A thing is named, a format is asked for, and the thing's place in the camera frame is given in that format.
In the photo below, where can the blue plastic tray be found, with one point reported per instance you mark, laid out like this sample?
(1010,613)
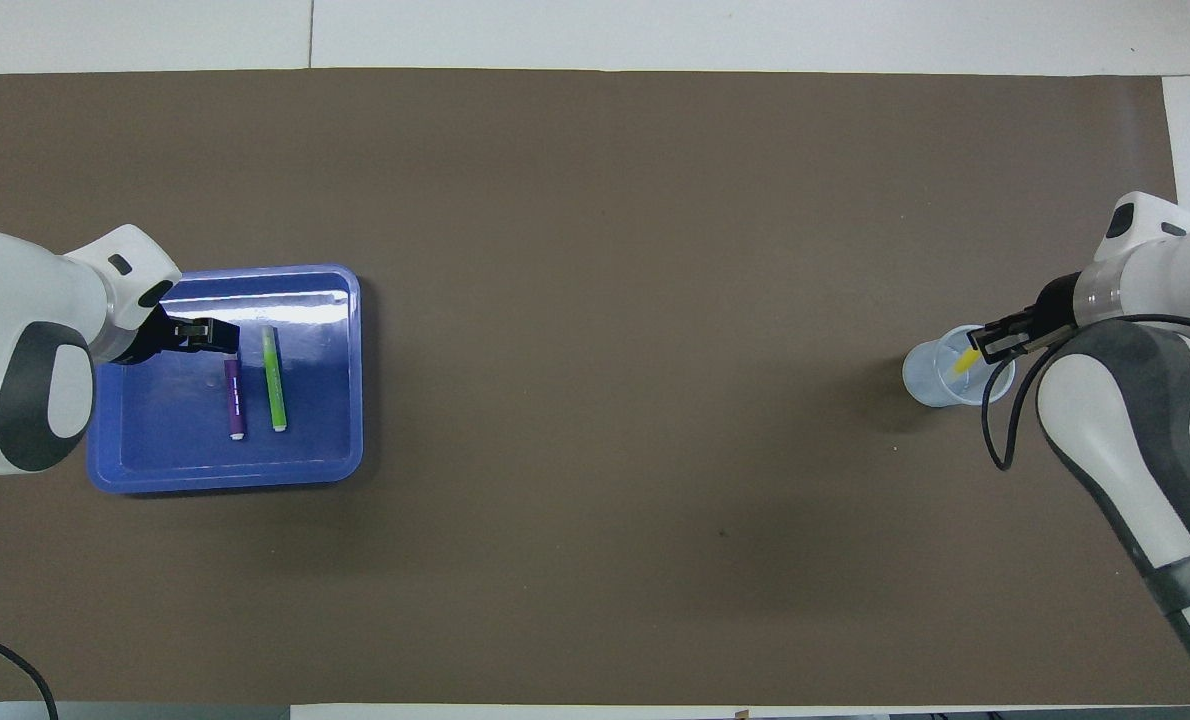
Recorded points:
(165,440)

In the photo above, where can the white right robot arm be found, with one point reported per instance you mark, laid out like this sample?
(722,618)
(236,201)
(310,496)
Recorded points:
(1135,420)

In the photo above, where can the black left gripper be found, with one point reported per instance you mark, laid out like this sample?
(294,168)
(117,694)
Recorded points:
(155,335)

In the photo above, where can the green marker pen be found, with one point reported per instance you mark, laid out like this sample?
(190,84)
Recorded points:
(274,380)

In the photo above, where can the yellow marker pen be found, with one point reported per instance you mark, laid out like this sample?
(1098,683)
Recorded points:
(965,362)

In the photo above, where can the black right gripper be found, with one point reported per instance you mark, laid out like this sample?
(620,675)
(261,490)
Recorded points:
(1055,310)

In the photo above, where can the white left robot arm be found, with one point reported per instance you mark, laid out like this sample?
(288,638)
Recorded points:
(15,320)

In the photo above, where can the translucent plastic cup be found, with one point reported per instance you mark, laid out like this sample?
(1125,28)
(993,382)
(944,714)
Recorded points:
(930,380)

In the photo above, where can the purple marker pen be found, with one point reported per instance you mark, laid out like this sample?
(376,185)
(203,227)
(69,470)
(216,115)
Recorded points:
(235,400)

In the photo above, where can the brown table mat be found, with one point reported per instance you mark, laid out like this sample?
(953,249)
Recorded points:
(605,400)

